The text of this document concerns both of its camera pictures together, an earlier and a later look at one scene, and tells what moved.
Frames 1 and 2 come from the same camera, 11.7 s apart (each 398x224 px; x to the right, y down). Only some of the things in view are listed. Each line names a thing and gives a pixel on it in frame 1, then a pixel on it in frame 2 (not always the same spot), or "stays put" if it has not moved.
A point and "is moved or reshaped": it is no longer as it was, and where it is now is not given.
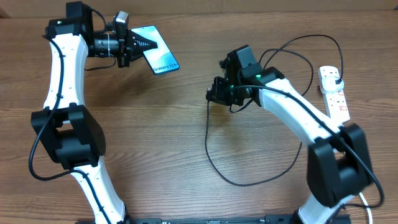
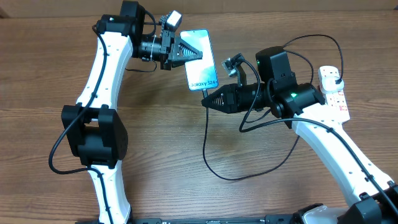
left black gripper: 132,46 to 179,45
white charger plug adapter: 329,85 stays put
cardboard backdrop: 46,8 stays put
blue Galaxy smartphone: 160,60 is moved or reshaped
